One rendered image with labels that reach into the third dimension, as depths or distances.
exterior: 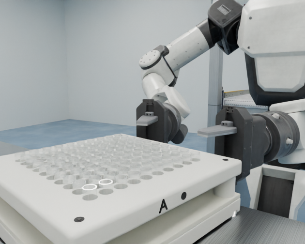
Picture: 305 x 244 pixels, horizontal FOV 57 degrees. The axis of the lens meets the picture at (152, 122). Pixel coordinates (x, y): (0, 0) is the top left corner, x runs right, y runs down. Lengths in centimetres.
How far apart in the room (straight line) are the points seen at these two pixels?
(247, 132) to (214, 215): 15
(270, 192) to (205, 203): 50
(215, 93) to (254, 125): 122
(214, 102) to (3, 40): 519
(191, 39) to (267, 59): 26
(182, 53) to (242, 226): 67
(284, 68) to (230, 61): 428
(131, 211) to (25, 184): 12
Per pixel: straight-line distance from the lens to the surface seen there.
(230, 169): 36
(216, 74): 168
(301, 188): 80
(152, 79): 86
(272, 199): 85
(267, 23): 83
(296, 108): 60
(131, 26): 606
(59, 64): 711
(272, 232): 38
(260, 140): 49
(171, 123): 61
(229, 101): 173
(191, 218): 33
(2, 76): 626
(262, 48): 83
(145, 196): 26
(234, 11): 95
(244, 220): 39
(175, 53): 94
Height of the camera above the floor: 108
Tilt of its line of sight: 9 degrees down
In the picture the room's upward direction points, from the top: straight up
